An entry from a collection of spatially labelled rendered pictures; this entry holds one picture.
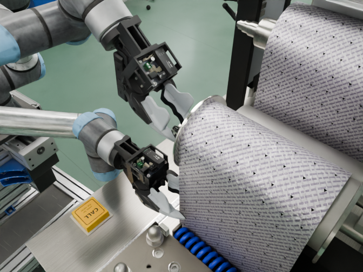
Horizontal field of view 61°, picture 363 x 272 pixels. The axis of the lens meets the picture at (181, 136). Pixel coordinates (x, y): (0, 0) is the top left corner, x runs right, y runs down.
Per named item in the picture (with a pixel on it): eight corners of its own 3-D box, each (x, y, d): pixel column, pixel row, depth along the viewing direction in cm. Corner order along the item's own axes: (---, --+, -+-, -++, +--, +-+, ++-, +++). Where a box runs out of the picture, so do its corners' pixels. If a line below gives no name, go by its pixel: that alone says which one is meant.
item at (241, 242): (180, 221, 69) (180, 168, 56) (273, 297, 58) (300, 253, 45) (179, 222, 69) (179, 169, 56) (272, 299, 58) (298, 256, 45)
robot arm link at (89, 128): (99, 128, 84) (93, 103, 78) (125, 148, 79) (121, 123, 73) (74, 143, 80) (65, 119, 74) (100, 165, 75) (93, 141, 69)
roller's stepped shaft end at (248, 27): (241, 27, 70) (243, 14, 68) (263, 36, 68) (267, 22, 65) (233, 32, 69) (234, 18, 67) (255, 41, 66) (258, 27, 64)
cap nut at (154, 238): (155, 227, 67) (153, 216, 64) (167, 238, 65) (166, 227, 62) (142, 239, 65) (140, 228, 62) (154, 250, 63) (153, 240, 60)
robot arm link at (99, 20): (80, 30, 55) (116, 15, 59) (95, 52, 55) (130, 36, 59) (89, 5, 48) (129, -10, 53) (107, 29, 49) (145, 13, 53)
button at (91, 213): (94, 200, 87) (92, 195, 85) (109, 215, 84) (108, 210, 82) (73, 217, 83) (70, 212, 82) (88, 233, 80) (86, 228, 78)
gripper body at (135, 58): (153, 89, 49) (108, 24, 48) (134, 107, 56) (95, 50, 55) (186, 69, 53) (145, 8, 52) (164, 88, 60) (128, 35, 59)
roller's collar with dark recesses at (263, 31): (266, 40, 70) (272, 12, 65) (290, 49, 67) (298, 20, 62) (250, 51, 66) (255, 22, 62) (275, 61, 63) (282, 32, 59)
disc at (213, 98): (221, 139, 65) (229, 80, 55) (223, 140, 65) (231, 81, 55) (173, 181, 58) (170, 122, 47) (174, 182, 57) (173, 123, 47)
